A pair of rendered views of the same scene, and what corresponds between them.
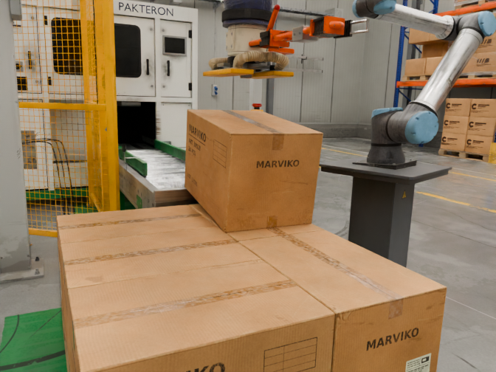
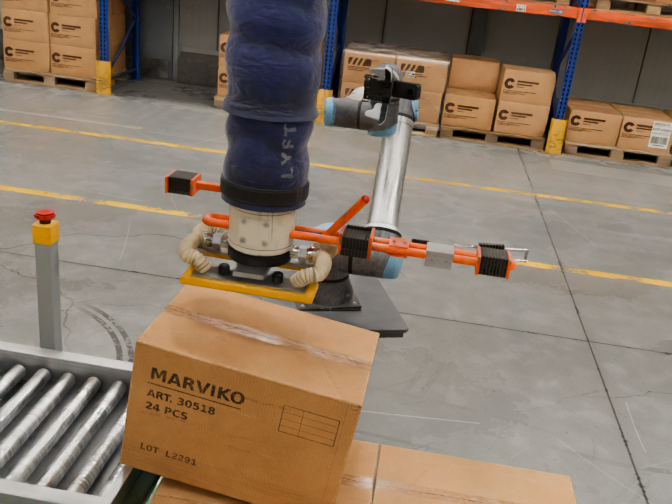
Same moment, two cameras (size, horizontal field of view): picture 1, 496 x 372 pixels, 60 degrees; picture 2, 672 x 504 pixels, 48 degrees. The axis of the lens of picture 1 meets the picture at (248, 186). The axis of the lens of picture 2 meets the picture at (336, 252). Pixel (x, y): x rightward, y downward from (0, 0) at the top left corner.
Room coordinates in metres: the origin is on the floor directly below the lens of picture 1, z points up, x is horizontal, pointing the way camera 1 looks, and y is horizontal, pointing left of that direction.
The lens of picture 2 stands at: (0.83, 1.49, 2.00)
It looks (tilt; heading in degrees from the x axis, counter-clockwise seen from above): 22 degrees down; 301
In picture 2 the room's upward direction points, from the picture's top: 6 degrees clockwise
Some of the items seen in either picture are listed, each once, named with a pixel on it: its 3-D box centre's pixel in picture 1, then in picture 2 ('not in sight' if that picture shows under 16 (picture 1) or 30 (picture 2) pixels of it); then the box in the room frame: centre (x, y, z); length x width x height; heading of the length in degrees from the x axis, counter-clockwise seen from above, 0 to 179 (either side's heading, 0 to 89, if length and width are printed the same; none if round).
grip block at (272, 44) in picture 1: (274, 39); (356, 241); (1.73, -0.09, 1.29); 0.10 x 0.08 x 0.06; 116
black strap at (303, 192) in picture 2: (248, 18); (265, 184); (1.96, 0.02, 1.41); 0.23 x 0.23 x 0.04
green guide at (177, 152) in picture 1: (182, 152); not in sight; (3.70, 0.58, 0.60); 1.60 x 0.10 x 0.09; 26
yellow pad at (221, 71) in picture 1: (226, 69); (250, 277); (1.92, 0.11, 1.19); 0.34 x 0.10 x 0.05; 26
